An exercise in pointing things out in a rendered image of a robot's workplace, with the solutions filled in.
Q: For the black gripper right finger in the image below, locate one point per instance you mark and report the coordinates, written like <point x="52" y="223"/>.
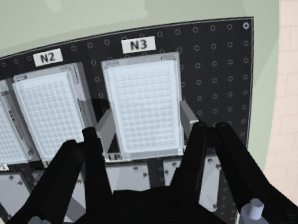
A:
<point x="257" y="201"/>

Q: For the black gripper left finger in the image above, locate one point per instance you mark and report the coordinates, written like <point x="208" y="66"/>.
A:
<point x="49" y="200"/>

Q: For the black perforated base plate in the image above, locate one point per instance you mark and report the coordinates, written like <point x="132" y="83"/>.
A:
<point x="216" y="67"/>

